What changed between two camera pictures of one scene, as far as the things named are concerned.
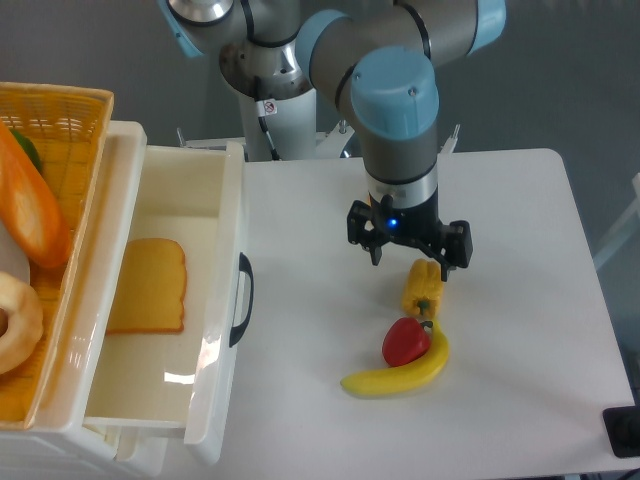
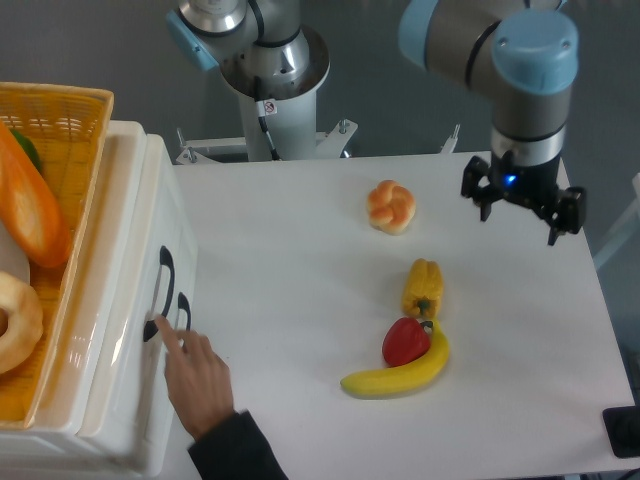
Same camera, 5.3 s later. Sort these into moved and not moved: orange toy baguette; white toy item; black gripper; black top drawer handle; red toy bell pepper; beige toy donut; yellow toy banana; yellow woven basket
Moved: black gripper; black top drawer handle
Not moved: yellow toy banana; beige toy donut; orange toy baguette; red toy bell pepper; yellow woven basket; white toy item
